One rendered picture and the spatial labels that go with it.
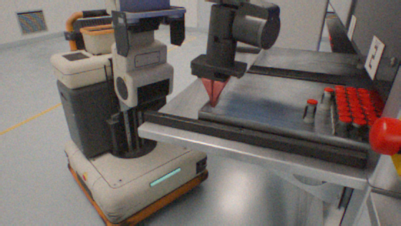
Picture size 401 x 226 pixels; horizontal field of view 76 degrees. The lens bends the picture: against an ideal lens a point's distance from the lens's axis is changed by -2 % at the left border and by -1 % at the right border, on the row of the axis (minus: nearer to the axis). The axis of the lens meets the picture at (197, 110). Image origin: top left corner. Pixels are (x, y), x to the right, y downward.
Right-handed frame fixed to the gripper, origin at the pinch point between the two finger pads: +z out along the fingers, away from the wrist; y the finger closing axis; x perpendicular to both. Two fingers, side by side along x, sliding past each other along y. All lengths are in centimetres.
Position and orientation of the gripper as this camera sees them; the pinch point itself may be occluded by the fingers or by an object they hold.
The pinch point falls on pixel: (214, 102)
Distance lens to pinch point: 56.0
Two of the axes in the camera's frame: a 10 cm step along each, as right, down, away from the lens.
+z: -0.9, 8.7, 4.9
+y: 9.2, 2.5, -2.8
